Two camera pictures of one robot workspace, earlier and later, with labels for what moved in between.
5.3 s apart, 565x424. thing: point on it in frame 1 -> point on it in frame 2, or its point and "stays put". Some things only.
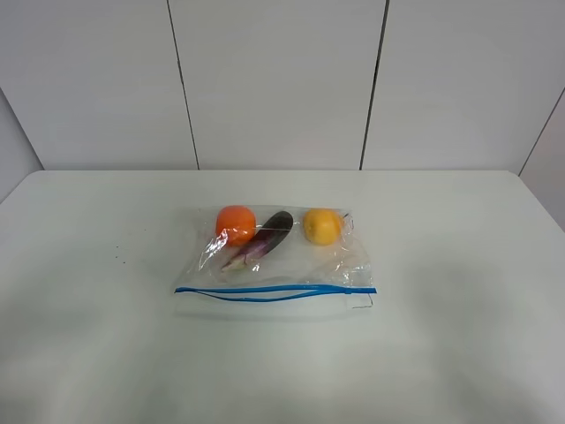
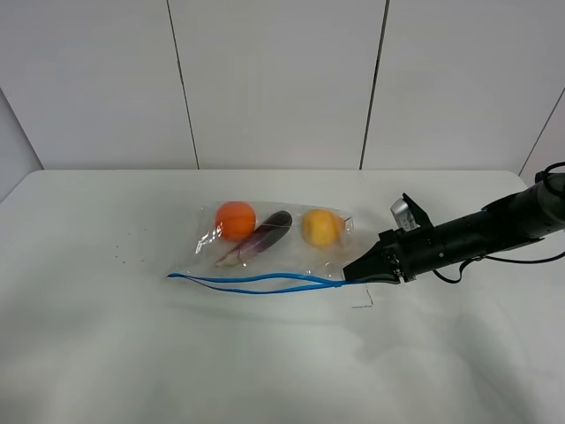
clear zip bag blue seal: [291, 277] -> [260, 246]
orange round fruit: [239, 221] stays put
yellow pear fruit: [321, 225] stays put
